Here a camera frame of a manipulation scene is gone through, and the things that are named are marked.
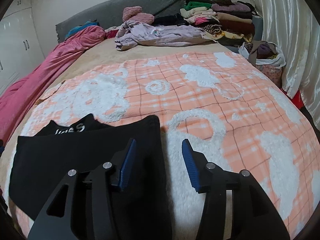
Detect black sweatshirt orange cuffs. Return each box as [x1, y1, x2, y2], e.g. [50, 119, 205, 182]
[9, 114, 172, 239]

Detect bag of small clothes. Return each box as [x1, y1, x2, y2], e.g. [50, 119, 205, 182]
[238, 41, 286, 88]

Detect stack of folded clothes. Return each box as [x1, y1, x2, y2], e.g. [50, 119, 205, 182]
[180, 0, 263, 48]

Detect peach white plaid blanket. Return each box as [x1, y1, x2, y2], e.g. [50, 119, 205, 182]
[4, 51, 320, 239]

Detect pink velvet duvet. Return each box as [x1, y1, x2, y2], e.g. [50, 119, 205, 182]
[1, 25, 105, 144]

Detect beige plush bed sheet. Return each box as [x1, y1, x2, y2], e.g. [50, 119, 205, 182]
[1, 39, 230, 185]

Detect white wardrobe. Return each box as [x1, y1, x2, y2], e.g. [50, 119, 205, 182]
[0, 0, 44, 94]

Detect dark red garment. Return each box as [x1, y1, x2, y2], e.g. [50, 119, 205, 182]
[105, 29, 119, 39]

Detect lilac crumpled garment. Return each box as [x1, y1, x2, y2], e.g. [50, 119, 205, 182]
[114, 21, 215, 51]

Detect blue cloth on duvet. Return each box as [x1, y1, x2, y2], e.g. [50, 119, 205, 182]
[65, 21, 100, 40]

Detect white satin curtain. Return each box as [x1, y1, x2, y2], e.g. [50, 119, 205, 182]
[251, 0, 319, 127]

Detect grey padded headboard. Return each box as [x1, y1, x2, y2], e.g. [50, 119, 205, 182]
[55, 0, 185, 43]

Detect pink fluffy pillow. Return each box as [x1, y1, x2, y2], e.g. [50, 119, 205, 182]
[123, 6, 155, 25]

